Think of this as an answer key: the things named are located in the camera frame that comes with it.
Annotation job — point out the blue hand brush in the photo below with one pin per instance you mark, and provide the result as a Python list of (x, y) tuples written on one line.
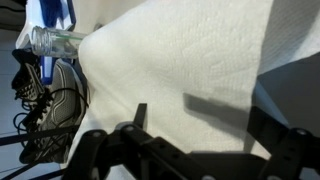
[(50, 10)]

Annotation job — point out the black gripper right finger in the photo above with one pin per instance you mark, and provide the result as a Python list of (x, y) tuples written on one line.
[(293, 156)]

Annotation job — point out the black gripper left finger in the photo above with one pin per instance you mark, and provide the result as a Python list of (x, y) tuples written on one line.
[(133, 153)]

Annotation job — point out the grey sneaker with black laces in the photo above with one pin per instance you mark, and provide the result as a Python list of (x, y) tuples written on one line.
[(63, 103)]

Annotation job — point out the clear glass jar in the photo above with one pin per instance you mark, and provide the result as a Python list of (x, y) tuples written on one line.
[(53, 41)]

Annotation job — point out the white kitchen paper sheet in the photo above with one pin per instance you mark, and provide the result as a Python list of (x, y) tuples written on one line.
[(183, 50)]

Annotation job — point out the black floor mat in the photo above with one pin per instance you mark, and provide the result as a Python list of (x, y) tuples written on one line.
[(10, 13)]

